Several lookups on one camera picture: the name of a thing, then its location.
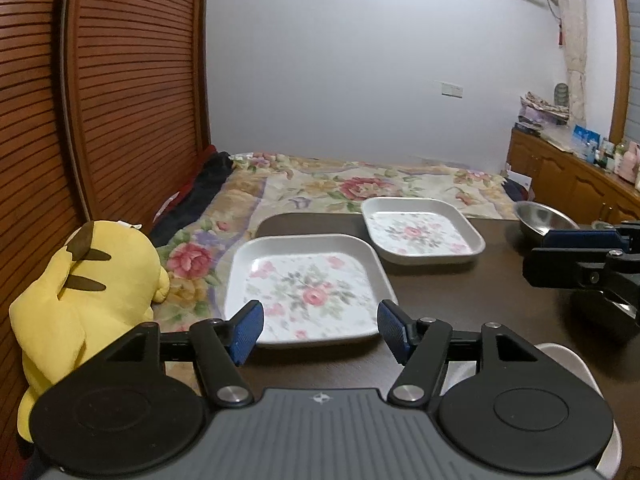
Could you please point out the blue white box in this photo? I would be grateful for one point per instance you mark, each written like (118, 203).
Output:
(586, 139)

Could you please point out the stack of folded fabrics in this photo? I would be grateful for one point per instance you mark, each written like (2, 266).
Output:
(540, 110)

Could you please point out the white rounded object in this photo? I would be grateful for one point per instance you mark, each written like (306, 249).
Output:
(565, 360)

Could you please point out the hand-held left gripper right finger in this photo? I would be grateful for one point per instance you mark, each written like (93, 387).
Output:
(395, 331)

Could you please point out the dark cloth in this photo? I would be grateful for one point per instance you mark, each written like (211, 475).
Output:
(200, 185)

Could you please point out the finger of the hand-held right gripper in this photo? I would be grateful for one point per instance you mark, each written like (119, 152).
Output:
(555, 267)
(575, 238)

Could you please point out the wooden cabinet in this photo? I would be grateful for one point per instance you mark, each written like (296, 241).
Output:
(550, 170)

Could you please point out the white labelled cardboard box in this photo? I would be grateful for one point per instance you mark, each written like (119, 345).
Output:
(519, 175)

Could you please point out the wooden louvered wardrobe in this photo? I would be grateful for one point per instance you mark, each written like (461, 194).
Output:
(125, 85)

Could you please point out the cluster of small bottles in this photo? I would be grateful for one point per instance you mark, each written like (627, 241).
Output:
(607, 155)

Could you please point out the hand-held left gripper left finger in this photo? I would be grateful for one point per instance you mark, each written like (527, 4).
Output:
(247, 332)

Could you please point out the yellow plush toy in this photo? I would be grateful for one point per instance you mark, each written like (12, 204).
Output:
(75, 320)

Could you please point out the grey ribbed object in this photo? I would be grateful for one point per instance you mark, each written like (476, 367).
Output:
(562, 94)

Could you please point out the white floral square plate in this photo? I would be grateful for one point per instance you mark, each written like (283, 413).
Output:
(310, 280)
(415, 232)

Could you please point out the wooden window frame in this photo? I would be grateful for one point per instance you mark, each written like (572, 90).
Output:
(620, 35)

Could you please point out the large steel bowl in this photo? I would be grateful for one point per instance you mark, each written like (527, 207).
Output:
(540, 217)

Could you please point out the grey window blind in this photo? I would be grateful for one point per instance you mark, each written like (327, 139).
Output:
(634, 60)

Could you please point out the white wall switch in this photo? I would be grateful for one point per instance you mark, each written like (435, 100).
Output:
(452, 89)

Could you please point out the cream patterned curtain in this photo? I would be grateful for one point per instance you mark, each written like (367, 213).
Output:
(572, 35)

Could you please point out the floral blanket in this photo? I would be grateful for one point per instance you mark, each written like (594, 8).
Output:
(320, 185)

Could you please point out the red hanging ornament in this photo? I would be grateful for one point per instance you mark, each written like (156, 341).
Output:
(560, 34)

